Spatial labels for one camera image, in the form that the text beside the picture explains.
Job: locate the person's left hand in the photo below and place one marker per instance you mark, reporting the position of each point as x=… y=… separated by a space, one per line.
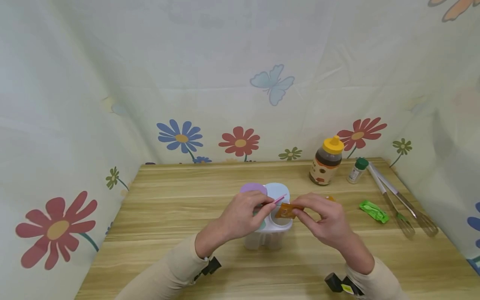
x=236 y=221

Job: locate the clear plastic popsicle mold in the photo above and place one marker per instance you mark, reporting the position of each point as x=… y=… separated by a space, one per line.
x=275 y=233

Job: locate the purple round lid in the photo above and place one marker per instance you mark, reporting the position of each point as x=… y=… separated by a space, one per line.
x=253 y=188

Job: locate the person's right hand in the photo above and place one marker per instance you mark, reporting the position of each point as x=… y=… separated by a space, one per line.
x=332 y=227

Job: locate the person's left thumb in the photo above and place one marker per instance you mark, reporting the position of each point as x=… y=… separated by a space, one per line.
x=265 y=210

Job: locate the person's right forearm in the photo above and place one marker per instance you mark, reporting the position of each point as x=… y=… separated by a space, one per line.
x=378 y=283

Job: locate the pink stick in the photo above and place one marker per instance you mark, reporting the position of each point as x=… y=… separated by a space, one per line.
x=279 y=199

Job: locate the metal whisk with green bead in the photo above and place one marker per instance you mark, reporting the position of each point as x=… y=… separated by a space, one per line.
x=390 y=204

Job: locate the person's right thumb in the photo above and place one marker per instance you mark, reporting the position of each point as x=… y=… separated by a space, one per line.
x=305 y=218

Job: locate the black wrist band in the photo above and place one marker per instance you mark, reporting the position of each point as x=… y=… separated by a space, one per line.
x=211 y=266
x=343 y=285

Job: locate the person's left index finger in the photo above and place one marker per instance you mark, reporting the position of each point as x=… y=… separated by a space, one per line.
x=260 y=197

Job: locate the person's left forearm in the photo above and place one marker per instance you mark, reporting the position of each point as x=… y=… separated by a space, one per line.
x=165 y=275

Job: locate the orange packet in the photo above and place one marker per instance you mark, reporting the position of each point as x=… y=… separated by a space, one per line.
x=287 y=211

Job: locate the small bottle with green cap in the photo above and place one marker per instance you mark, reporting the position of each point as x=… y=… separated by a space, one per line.
x=356 y=171

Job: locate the person's right index finger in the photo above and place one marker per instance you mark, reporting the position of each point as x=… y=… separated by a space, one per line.
x=307 y=200

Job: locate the honey bottle with yellow cap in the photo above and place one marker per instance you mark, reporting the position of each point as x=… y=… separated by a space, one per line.
x=325 y=164

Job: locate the light blue round lid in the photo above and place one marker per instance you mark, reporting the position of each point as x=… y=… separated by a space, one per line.
x=276 y=191

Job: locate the crumpled green wrapper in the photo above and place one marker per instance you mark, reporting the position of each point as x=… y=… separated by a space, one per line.
x=373 y=211

